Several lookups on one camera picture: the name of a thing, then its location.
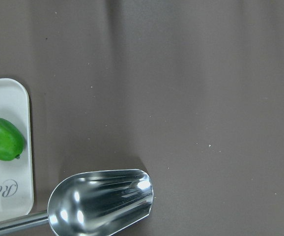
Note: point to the stainless steel ice scoop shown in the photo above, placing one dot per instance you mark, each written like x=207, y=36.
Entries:
x=99, y=203

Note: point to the green lime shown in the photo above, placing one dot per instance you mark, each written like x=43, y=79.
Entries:
x=12, y=142

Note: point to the cream rectangular serving tray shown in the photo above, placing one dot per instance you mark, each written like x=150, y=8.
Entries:
x=16, y=176

